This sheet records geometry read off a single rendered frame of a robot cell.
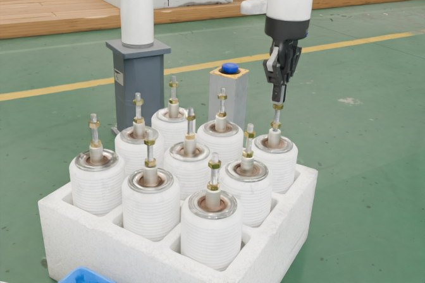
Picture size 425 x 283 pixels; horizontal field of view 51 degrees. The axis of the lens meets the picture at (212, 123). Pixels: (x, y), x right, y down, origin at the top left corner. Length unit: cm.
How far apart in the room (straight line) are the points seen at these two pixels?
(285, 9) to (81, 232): 50
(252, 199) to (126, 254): 22
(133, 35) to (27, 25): 144
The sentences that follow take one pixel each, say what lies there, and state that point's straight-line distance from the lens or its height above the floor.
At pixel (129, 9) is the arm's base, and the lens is 126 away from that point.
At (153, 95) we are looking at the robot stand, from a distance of 132.
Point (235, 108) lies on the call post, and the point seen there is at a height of 23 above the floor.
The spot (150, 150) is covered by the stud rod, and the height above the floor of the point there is 31.
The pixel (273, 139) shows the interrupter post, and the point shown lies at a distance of 86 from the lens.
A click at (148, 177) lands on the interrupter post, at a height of 27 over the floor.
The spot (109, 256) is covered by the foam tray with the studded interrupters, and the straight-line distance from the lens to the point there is 78.
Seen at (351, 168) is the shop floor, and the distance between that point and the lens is 135.
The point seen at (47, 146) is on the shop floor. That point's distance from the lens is 142.
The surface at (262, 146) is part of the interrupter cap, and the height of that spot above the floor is 25.
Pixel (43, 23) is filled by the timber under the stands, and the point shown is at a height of 7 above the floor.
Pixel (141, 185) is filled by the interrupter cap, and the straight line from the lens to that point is 73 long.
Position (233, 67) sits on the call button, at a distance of 105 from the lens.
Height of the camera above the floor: 65
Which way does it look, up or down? 25 degrees down
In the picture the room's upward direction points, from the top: 3 degrees clockwise
